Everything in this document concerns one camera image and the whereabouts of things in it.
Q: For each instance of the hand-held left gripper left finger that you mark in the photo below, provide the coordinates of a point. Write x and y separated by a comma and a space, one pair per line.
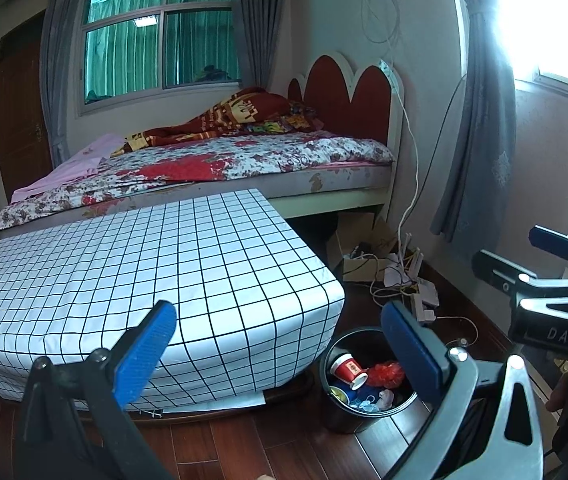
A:
146, 355

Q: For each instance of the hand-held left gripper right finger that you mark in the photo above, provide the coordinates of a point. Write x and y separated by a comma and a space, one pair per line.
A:
411, 355

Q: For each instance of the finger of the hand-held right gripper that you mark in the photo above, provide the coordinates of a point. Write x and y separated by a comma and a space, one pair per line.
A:
554, 240
499, 270

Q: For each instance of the red plastic bag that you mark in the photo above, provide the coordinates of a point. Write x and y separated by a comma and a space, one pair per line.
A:
386, 372

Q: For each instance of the white tissue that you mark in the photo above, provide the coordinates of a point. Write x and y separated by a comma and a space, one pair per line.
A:
386, 399

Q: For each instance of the blue fuzzy sock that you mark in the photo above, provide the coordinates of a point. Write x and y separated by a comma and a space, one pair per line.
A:
359, 391

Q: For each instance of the red white paper cup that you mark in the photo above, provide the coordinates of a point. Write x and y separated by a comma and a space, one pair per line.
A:
346, 367

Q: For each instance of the light blue wrapper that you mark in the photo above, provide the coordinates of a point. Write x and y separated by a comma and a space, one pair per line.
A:
366, 404

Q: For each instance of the black trash bin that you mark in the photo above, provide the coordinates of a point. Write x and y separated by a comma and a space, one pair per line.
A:
339, 415

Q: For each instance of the white power strip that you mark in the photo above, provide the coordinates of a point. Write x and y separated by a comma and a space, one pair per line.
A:
424, 302

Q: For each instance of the white checked tablecloth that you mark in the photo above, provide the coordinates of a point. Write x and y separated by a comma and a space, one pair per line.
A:
163, 270

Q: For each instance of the cardboard box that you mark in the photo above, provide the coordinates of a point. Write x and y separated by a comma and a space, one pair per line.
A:
359, 270

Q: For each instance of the grey curtain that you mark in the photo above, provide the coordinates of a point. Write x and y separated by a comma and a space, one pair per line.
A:
484, 135
61, 70
259, 25

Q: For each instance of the pink cloth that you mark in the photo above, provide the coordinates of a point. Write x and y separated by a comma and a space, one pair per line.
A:
83, 160

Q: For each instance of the bed with red headboard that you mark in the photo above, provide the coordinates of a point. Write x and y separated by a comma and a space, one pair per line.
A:
359, 95

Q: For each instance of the floral bedsheet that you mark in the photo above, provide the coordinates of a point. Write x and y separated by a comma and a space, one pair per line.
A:
264, 160

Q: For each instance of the red printed blanket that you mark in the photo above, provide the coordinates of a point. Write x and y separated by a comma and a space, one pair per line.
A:
223, 115

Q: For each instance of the brown wooden door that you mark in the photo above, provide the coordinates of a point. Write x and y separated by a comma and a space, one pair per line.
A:
21, 110

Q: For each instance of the window with green curtain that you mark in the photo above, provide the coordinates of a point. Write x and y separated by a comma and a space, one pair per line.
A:
163, 45

